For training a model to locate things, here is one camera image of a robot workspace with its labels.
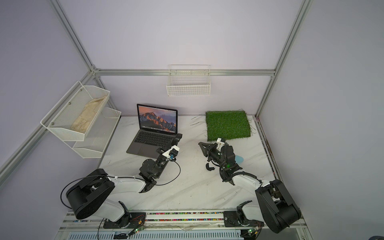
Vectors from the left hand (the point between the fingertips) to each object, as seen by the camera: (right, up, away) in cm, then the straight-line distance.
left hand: (174, 142), depth 79 cm
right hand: (+14, -2, +3) cm, 15 cm away
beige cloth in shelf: (-48, +15, +1) cm, 50 cm away
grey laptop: (-16, +8, +28) cm, 33 cm away
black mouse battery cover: (+20, -18, +13) cm, 30 cm away
